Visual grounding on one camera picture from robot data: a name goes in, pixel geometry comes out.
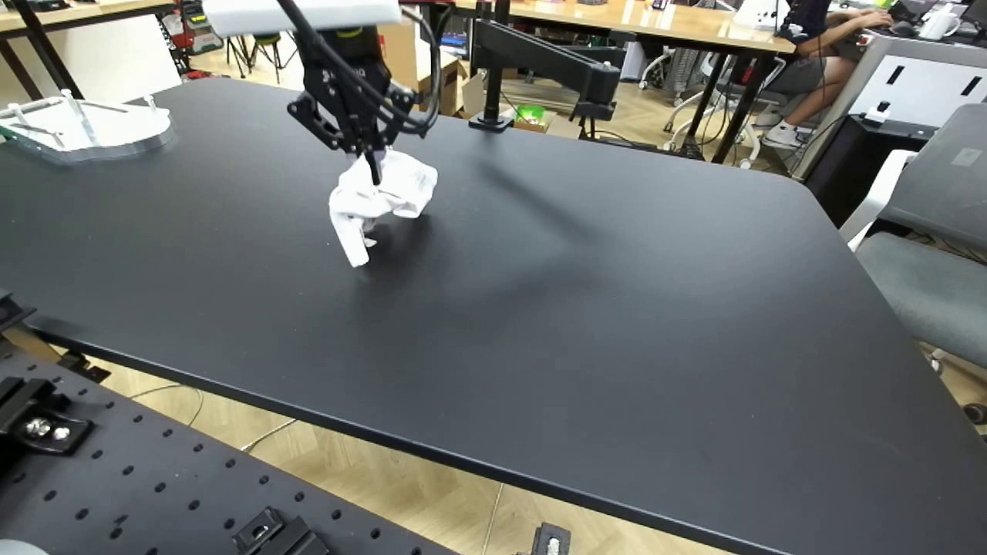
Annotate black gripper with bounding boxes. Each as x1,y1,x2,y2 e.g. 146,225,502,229
274,0,436,190

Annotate white cloth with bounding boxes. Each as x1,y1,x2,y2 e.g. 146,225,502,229
327,148,442,271

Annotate white panel board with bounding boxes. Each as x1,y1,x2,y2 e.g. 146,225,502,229
37,12,186,109

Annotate white plastic tray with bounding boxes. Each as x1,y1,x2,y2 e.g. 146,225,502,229
0,87,175,160

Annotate long wooden desk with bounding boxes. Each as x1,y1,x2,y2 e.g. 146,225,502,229
451,0,801,166

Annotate black perforated breadboard table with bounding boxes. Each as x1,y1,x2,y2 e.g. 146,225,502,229
0,289,455,555

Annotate black clamp with silver bolt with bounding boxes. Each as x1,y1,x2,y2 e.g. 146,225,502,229
6,404,97,457

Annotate seated person black shirt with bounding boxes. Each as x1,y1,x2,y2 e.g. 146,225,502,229
761,0,900,158

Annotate grey cabinet with black slots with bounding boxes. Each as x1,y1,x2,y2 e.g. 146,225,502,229
795,30,987,229

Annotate grey office chair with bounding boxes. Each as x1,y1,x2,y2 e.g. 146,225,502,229
838,100,987,378

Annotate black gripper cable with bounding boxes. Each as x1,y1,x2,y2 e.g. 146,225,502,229
405,5,451,134

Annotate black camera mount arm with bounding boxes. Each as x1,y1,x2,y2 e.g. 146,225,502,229
466,12,624,142

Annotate black slot bracket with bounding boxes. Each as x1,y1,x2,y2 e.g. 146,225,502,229
230,504,335,555

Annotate small grey metal bracket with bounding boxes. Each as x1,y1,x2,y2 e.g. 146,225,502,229
531,521,575,555

